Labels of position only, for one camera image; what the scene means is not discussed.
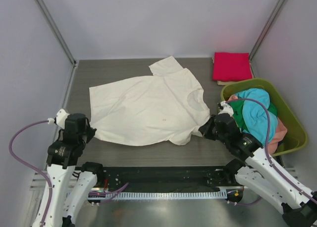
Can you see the left aluminium frame post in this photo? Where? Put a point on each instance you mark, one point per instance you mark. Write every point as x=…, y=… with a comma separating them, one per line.
x=56, y=32

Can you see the light blue t shirt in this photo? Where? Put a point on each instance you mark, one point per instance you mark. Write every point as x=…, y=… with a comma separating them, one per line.
x=260, y=122

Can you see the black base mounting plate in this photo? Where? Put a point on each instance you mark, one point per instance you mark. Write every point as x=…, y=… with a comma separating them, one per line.
x=169, y=179

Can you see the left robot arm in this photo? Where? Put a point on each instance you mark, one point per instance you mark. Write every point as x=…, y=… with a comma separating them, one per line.
x=59, y=206

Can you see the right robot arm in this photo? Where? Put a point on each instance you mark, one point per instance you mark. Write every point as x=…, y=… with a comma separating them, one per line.
x=260, y=172

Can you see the pink t shirt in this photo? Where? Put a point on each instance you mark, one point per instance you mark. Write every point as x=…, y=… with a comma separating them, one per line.
x=279, y=133

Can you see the cream white t shirt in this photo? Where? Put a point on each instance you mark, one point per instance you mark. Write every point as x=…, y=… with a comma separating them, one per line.
x=167, y=105

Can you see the olive green plastic basket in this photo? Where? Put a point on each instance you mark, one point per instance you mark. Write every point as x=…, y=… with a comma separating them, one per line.
x=296, y=138

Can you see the aluminium rail profile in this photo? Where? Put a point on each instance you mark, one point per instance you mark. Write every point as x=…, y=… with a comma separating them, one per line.
x=39, y=182

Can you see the green t shirt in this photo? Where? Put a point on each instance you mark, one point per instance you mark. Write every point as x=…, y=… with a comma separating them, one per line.
x=238, y=113

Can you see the white slotted cable duct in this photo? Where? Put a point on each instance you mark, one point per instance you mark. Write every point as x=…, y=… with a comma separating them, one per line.
x=159, y=196

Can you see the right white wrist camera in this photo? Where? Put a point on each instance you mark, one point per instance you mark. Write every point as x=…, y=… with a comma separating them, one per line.
x=225, y=108

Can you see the aluminium frame post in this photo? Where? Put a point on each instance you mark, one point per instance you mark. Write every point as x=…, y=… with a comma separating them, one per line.
x=277, y=9
x=56, y=32

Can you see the right aluminium frame post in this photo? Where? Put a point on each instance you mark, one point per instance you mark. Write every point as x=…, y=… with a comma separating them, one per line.
x=277, y=9

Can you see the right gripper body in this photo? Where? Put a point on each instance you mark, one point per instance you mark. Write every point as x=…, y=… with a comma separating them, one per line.
x=211, y=132

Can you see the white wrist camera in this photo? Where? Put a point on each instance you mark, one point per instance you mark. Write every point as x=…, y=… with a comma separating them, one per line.
x=59, y=119
x=225, y=108

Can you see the folded red t shirt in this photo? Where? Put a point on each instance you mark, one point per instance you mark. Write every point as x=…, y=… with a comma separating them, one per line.
x=231, y=67

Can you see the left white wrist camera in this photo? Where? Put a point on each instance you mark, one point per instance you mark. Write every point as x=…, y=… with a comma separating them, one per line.
x=59, y=119

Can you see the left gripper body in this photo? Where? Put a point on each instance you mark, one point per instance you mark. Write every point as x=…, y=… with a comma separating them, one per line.
x=87, y=134

